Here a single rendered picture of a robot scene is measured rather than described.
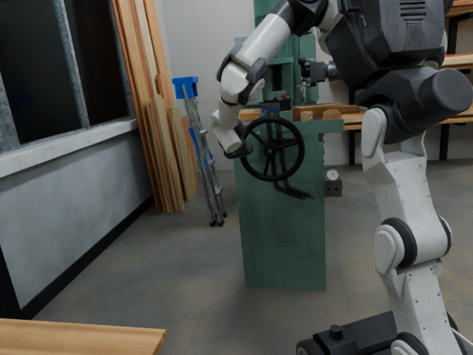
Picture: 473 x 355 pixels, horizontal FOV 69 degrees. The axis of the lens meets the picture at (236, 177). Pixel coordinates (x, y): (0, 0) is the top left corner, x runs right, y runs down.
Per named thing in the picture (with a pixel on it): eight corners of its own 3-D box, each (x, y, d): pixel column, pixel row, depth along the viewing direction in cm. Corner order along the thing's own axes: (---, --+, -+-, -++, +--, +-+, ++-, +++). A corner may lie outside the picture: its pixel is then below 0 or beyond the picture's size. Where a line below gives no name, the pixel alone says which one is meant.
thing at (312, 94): (301, 102, 186) (300, 79, 183) (302, 101, 193) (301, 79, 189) (319, 101, 184) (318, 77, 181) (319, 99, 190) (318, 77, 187)
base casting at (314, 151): (232, 163, 172) (230, 145, 170) (253, 141, 226) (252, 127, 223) (324, 160, 161) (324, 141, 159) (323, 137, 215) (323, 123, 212)
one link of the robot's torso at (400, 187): (460, 260, 97) (438, 96, 95) (409, 275, 92) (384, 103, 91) (419, 249, 112) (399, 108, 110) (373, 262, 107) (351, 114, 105)
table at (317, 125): (211, 142, 161) (210, 129, 160) (227, 131, 190) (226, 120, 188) (345, 135, 147) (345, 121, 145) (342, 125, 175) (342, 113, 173)
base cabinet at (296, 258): (243, 286, 192) (231, 163, 172) (260, 239, 245) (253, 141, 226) (326, 291, 181) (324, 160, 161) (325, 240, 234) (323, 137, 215)
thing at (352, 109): (240, 120, 181) (239, 113, 180) (241, 120, 183) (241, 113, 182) (360, 113, 166) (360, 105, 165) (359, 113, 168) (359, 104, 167)
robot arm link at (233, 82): (234, 133, 110) (242, 94, 92) (210, 115, 112) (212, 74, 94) (254, 113, 114) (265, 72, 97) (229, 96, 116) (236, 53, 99)
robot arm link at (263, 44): (248, 89, 90) (298, 28, 93) (210, 63, 93) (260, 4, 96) (249, 107, 102) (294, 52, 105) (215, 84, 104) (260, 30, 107)
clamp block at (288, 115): (258, 133, 155) (257, 113, 152) (263, 128, 167) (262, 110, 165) (291, 132, 151) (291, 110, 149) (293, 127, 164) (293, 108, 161)
